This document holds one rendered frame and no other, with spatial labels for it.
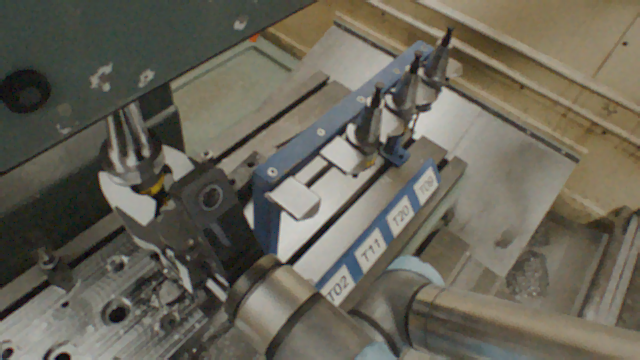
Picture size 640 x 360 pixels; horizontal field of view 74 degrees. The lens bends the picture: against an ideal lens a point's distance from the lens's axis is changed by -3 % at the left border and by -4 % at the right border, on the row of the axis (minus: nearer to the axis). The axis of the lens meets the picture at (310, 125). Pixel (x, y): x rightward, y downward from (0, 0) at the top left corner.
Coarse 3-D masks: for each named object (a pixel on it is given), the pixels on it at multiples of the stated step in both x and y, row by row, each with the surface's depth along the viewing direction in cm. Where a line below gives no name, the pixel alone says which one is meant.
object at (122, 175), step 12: (156, 144) 46; (108, 156) 44; (156, 156) 45; (108, 168) 43; (120, 168) 43; (132, 168) 43; (144, 168) 45; (156, 168) 46; (120, 180) 44; (132, 180) 45
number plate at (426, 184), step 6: (426, 174) 101; (432, 174) 102; (420, 180) 99; (426, 180) 100; (432, 180) 102; (414, 186) 98; (420, 186) 99; (426, 186) 100; (432, 186) 102; (420, 192) 99; (426, 192) 100; (420, 198) 99; (426, 198) 100; (420, 204) 99
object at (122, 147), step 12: (132, 108) 41; (108, 120) 40; (120, 120) 40; (132, 120) 41; (108, 132) 41; (120, 132) 41; (132, 132) 42; (144, 132) 43; (108, 144) 43; (120, 144) 42; (132, 144) 42; (144, 144) 44; (120, 156) 43; (132, 156) 43; (144, 156) 44
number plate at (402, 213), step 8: (400, 200) 95; (408, 200) 96; (400, 208) 94; (408, 208) 96; (392, 216) 92; (400, 216) 94; (408, 216) 96; (392, 224) 92; (400, 224) 94; (392, 232) 93
